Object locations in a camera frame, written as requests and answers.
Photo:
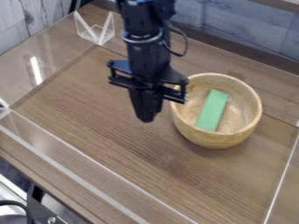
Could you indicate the wooden bowl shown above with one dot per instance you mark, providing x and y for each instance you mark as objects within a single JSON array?
[{"x": 241, "y": 117}]

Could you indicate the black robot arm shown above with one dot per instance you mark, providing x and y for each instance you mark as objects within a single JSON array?
[{"x": 146, "y": 17}]

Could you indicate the clear acrylic stand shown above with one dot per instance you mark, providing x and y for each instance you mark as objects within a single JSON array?
[{"x": 97, "y": 34}]

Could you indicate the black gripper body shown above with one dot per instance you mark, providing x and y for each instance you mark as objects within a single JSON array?
[{"x": 146, "y": 69}]

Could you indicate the green rectangular stick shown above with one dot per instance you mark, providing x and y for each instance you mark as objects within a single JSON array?
[{"x": 213, "y": 110}]

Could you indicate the clear acrylic tray wall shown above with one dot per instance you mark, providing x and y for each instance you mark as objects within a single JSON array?
[{"x": 102, "y": 197}]

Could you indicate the black table frame bracket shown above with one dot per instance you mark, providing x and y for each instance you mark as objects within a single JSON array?
[{"x": 42, "y": 214}]

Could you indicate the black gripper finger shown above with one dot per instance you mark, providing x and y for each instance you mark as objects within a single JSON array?
[
  {"x": 142, "y": 99},
  {"x": 158, "y": 104}
]

